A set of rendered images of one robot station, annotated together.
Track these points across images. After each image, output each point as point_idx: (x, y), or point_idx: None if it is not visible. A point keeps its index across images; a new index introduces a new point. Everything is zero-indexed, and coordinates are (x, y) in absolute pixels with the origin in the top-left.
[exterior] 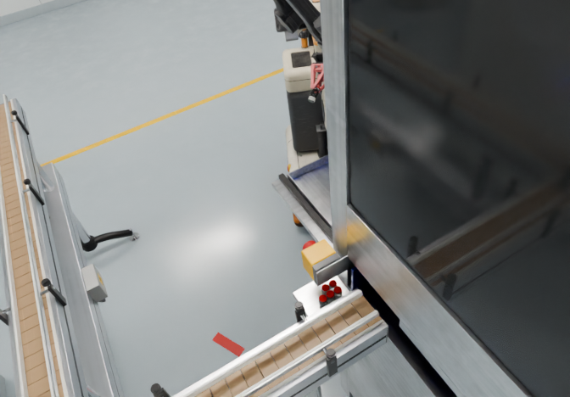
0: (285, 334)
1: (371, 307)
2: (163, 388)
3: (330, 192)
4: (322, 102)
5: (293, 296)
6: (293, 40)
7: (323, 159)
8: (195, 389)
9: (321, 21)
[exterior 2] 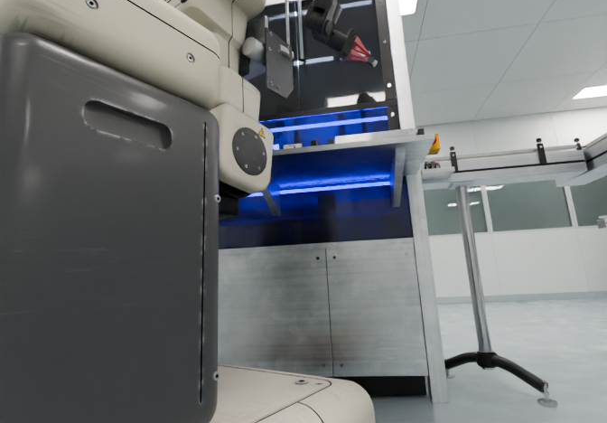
0: (464, 155)
1: None
2: (536, 144)
3: (411, 100)
4: (252, 129)
5: (454, 170)
6: None
7: (370, 136)
8: (518, 149)
9: (401, 20)
